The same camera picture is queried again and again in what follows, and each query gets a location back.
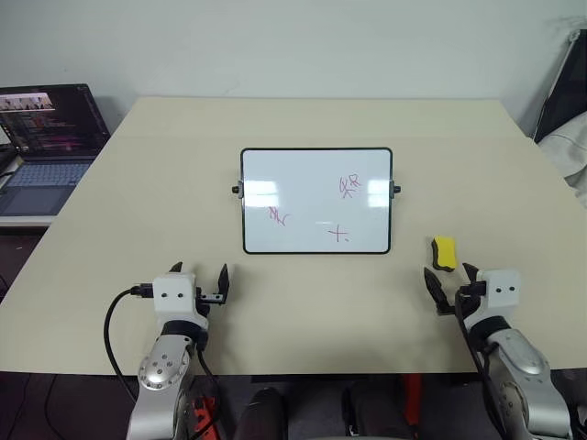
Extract orange part under table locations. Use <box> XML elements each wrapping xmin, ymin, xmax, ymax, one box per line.
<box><xmin>191</xmin><ymin>395</ymin><xmax>217</xmax><ymax>440</ymax></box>

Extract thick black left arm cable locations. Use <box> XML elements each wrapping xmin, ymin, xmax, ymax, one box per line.
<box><xmin>103</xmin><ymin>283</ymin><xmax>155</xmax><ymax>406</ymax></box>

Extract black-framed tabletop whiteboard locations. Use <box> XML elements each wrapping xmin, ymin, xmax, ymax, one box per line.
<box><xmin>230</xmin><ymin>147</ymin><xmax>403</xmax><ymax>256</ymax></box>

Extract white crumpled cloth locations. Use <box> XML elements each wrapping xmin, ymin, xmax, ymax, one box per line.
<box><xmin>537</xmin><ymin>115</ymin><xmax>587</xmax><ymax>208</ymax></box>

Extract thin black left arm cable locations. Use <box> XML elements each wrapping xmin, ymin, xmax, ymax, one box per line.
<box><xmin>195</xmin><ymin>337</ymin><xmax>222</xmax><ymax>440</ymax></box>

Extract dark rounded shape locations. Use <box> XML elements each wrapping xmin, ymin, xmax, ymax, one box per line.
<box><xmin>340</xmin><ymin>375</ymin><xmax>416</xmax><ymax>440</ymax></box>
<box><xmin>235</xmin><ymin>387</ymin><xmax>288</xmax><ymax>440</ymax></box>

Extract open dark laptop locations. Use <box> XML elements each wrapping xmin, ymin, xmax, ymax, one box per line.
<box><xmin>0</xmin><ymin>82</ymin><xmax>112</xmax><ymax>217</ymax></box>

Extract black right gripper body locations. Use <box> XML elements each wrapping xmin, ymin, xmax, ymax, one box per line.
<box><xmin>456</xmin><ymin>280</ymin><xmax>488</xmax><ymax>319</ymax></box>

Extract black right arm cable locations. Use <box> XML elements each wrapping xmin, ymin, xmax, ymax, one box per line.
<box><xmin>454</xmin><ymin>292</ymin><xmax>504</xmax><ymax>435</ymax></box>

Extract yellow eraser with black base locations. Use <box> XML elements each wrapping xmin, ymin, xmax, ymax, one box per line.
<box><xmin>428</xmin><ymin>235</ymin><xmax>460</xmax><ymax>273</ymax></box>

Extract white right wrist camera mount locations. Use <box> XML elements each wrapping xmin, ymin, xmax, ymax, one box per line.
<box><xmin>462</xmin><ymin>268</ymin><xmax>523</xmax><ymax>323</ymax></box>

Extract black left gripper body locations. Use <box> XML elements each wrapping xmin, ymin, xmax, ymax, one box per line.
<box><xmin>194</xmin><ymin>285</ymin><xmax>227</xmax><ymax>318</ymax></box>

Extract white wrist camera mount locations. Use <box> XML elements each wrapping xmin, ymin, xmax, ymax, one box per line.
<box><xmin>151</xmin><ymin>272</ymin><xmax>210</xmax><ymax>332</ymax></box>
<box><xmin>462</xmin><ymin>268</ymin><xmax>523</xmax><ymax>323</ymax></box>

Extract red post under table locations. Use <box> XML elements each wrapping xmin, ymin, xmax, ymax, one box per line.
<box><xmin>402</xmin><ymin>373</ymin><xmax>424</xmax><ymax>428</ymax></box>

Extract thin black floor cable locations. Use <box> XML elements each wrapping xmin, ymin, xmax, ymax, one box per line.
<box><xmin>44</xmin><ymin>373</ymin><xmax>66</xmax><ymax>440</ymax></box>

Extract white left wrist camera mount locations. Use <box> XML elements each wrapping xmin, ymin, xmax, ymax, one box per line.
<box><xmin>151</xmin><ymin>272</ymin><xmax>210</xmax><ymax>332</ymax></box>

